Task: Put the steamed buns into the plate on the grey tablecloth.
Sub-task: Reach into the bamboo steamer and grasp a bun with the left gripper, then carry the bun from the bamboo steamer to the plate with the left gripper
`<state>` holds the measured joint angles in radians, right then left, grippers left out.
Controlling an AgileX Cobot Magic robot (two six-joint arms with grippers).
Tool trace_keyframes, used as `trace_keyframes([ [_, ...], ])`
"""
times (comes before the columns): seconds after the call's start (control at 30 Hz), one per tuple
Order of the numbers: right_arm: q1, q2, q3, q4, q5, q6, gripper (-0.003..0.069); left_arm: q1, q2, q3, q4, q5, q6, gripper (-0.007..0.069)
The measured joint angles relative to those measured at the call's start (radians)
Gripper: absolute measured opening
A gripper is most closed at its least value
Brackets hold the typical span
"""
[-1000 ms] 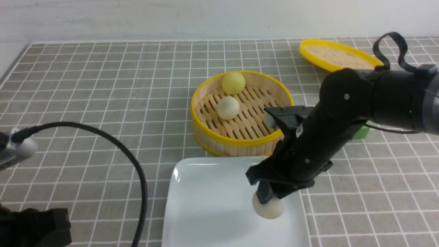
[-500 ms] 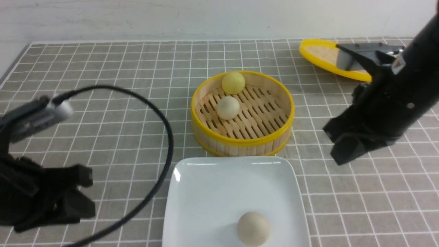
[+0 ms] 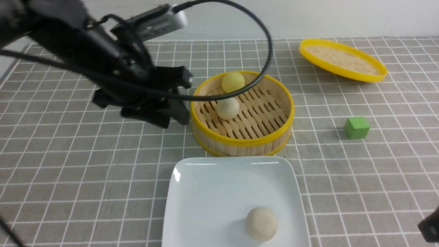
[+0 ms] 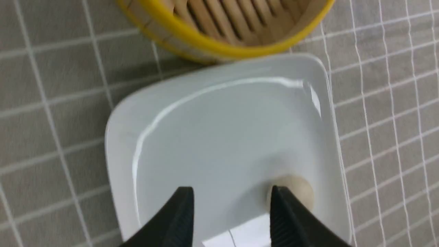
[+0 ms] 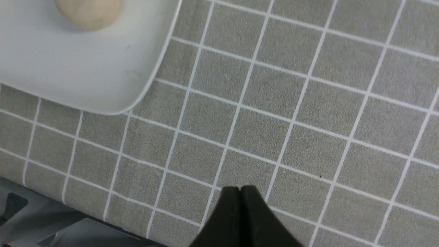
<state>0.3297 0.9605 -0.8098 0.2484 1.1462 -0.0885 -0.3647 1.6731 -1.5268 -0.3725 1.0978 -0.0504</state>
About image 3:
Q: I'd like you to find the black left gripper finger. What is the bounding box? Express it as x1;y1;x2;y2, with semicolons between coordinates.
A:
121;98;191;129

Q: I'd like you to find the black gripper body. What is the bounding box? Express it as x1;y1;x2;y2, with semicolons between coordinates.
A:
82;24;154;108

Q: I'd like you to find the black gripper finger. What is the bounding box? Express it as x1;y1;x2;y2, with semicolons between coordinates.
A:
147;66;192;90

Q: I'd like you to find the yellow steamed bun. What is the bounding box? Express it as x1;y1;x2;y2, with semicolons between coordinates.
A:
221;71;246;93

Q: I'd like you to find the white steamed bun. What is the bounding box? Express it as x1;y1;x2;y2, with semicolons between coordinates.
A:
216;97;240;120
246;207;278;242

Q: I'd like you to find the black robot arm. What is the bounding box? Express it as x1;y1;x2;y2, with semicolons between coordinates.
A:
1;0;192;129

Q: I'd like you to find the white square plate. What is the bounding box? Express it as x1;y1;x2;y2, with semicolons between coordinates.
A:
162;156;311;247

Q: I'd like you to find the yellow-rimmed bamboo steamer basket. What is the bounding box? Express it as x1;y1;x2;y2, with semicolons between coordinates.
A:
191;75;295;156

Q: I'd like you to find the grey checked tablecloth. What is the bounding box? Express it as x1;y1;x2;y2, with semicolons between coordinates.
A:
0;37;439;247

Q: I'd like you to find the yellow-rimmed bamboo steamer lid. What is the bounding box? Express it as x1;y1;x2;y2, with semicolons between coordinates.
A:
298;39;388;83

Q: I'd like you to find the green cube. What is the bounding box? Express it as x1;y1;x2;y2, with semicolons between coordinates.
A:
344;116;370;140

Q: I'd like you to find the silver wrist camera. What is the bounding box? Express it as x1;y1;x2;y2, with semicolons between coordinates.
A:
111;4;188;42

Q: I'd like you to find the black camera cable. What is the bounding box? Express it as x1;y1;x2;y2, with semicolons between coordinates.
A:
0;0;274;102

